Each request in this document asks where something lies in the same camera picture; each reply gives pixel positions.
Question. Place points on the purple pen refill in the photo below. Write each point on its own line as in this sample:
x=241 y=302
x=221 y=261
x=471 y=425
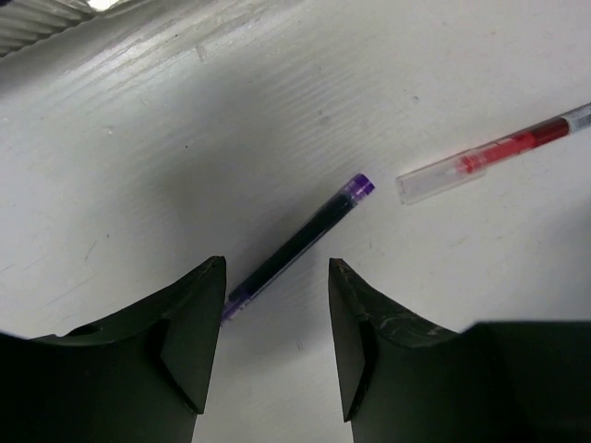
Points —
x=324 y=219

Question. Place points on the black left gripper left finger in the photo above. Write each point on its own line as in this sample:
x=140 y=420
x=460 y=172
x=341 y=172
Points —
x=141 y=374

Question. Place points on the red clear pen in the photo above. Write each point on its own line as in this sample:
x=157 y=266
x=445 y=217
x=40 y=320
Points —
x=468 y=165

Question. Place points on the clear acrylic drawer organizer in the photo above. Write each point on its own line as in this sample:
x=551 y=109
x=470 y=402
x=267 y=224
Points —
x=25 y=22

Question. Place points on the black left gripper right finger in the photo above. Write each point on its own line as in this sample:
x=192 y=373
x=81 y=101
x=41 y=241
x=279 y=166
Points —
x=403 y=378

